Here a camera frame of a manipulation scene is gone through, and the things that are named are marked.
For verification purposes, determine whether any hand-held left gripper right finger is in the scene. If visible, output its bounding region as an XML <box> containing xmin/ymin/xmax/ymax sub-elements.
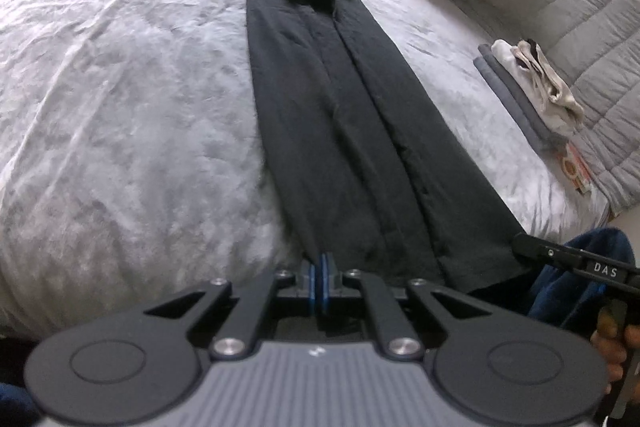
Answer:
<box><xmin>324</xmin><ymin>253</ymin><xmax>496</xmax><ymax>360</ymax></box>

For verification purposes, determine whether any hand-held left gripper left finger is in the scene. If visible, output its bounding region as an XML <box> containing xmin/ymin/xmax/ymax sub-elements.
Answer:
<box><xmin>144</xmin><ymin>253</ymin><xmax>321</xmax><ymax>360</ymax></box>

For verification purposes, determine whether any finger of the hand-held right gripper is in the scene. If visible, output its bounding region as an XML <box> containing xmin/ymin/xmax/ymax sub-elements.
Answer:
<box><xmin>512</xmin><ymin>233</ymin><xmax>576</xmax><ymax>268</ymax></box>

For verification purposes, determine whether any black t-shirt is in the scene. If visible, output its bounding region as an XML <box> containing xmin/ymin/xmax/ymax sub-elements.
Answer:
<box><xmin>243</xmin><ymin>0</ymin><xmax>533</xmax><ymax>295</ymax></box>

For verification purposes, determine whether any person's right hand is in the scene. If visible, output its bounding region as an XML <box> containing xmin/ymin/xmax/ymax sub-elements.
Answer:
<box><xmin>592</xmin><ymin>302</ymin><xmax>640</xmax><ymax>383</ymax></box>

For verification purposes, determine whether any person's dark blue clothing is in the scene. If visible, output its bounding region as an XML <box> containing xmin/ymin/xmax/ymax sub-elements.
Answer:
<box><xmin>530</xmin><ymin>229</ymin><xmax>636</xmax><ymax>343</ymax></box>

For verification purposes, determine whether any orange white printed packet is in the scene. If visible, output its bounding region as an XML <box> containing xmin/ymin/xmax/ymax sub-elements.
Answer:
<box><xmin>557</xmin><ymin>142</ymin><xmax>593</xmax><ymax>195</ymax></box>

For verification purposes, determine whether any grey folded cloth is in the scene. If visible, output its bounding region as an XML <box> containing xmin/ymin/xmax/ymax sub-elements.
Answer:
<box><xmin>478</xmin><ymin>44</ymin><xmax>568</xmax><ymax>142</ymax></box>
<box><xmin>472</xmin><ymin>57</ymin><xmax>556</xmax><ymax>154</ymax></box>

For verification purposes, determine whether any white folded garment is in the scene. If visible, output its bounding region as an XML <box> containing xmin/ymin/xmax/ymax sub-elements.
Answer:
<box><xmin>491</xmin><ymin>39</ymin><xmax>576</xmax><ymax>132</ymax></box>

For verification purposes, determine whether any grey quilted headboard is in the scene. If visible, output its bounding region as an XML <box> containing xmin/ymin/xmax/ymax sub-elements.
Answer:
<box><xmin>445</xmin><ymin>0</ymin><xmax>640</xmax><ymax>215</ymax></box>

